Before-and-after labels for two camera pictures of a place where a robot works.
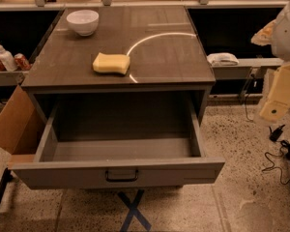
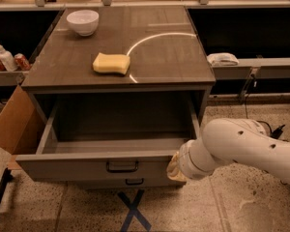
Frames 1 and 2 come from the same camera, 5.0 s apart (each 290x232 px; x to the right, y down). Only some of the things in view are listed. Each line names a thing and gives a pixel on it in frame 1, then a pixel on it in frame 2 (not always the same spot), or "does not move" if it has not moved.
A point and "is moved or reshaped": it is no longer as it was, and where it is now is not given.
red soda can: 21,62 does not move
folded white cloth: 222,59 does not move
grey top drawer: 120,143 is moved or reshaped
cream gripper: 287,38 → 188,159
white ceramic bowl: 83,21 does not move
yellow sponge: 111,63 does not move
